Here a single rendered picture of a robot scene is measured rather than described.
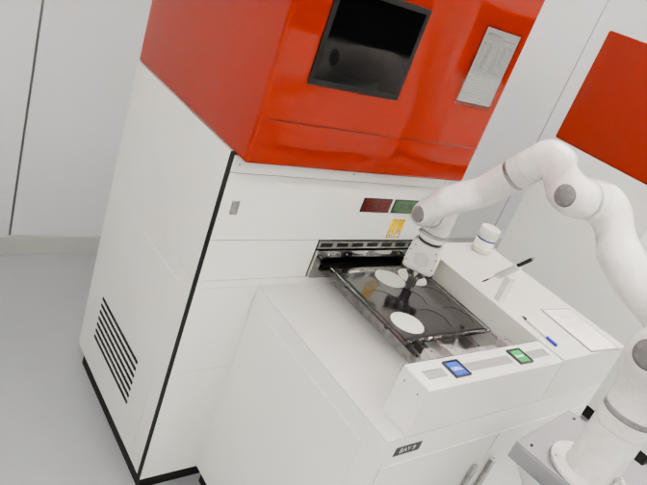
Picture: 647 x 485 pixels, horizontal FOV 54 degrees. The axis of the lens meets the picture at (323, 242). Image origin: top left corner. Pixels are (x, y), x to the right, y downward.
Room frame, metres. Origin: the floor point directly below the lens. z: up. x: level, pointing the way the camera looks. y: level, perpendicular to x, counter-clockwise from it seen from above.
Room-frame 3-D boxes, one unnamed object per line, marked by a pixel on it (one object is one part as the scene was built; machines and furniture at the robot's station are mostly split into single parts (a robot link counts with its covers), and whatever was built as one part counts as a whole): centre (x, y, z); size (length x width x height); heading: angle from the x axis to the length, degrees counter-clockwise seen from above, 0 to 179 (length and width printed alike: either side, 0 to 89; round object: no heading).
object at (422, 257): (1.80, -0.30, 1.03); 0.10 x 0.07 x 0.11; 77
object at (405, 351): (1.61, -0.26, 0.84); 0.50 x 0.02 x 0.03; 43
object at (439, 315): (1.73, -0.30, 0.90); 0.34 x 0.34 x 0.01; 43
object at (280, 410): (1.71, -0.43, 0.41); 0.96 x 0.64 x 0.82; 133
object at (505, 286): (1.82, -0.56, 1.03); 0.06 x 0.04 x 0.13; 43
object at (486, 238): (2.17, -0.54, 1.01); 0.07 x 0.07 x 0.10
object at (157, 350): (2.01, 0.22, 0.41); 0.82 x 0.70 x 0.82; 133
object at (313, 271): (1.88, -0.15, 0.89); 0.44 x 0.02 x 0.10; 133
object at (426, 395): (1.42, -0.51, 0.89); 0.55 x 0.09 x 0.14; 133
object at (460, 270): (1.93, -0.65, 0.89); 0.62 x 0.35 x 0.14; 43
